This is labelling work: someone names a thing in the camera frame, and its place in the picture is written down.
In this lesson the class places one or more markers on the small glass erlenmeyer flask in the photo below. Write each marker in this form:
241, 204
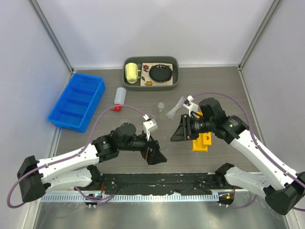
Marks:
160, 108

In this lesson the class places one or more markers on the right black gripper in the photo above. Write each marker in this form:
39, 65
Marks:
184, 131

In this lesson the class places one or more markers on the blue divided plastic bin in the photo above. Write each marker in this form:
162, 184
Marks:
78, 102

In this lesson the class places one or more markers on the bundle of plastic pipettes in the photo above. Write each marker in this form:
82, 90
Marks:
172, 112

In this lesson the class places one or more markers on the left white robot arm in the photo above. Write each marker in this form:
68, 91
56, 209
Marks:
78, 168

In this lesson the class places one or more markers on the black round dish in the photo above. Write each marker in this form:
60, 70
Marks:
160, 73

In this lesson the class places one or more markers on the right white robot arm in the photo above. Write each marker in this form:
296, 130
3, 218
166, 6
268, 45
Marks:
281, 186

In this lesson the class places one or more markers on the white wash bottle red cap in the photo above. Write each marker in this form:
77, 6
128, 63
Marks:
119, 99

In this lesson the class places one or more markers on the yellow test tube rack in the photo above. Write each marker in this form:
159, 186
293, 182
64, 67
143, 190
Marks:
202, 143

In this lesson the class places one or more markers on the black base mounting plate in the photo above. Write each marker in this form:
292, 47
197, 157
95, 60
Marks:
157, 184

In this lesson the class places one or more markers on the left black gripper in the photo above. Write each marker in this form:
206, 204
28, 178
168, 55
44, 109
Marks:
154, 155

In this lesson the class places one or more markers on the pale yellow mug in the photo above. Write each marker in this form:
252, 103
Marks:
132, 73

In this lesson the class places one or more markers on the white slotted cable duct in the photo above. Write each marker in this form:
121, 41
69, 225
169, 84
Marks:
175, 197

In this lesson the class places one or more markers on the grey-green plastic tray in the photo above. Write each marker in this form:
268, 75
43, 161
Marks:
140, 60

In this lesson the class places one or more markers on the floral coaster card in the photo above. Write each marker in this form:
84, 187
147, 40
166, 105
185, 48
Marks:
145, 79

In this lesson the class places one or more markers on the glass test tube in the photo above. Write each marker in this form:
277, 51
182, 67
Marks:
165, 148

